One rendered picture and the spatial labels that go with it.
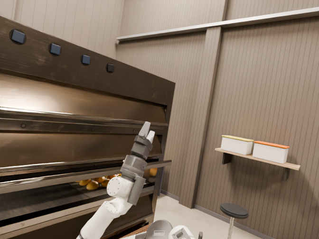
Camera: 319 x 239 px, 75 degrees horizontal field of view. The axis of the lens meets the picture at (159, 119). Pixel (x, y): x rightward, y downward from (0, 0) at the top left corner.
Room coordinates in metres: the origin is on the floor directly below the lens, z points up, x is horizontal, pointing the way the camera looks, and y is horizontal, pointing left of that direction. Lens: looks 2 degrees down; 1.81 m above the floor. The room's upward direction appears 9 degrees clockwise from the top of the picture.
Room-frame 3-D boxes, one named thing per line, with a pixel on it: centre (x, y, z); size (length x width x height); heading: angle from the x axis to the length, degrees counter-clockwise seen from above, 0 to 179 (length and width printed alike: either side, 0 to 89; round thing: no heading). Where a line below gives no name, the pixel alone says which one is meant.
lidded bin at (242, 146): (3.59, -1.38, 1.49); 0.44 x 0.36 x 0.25; 53
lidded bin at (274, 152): (3.27, -1.80, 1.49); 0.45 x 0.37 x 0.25; 53
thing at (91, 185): (1.84, 0.50, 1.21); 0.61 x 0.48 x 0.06; 52
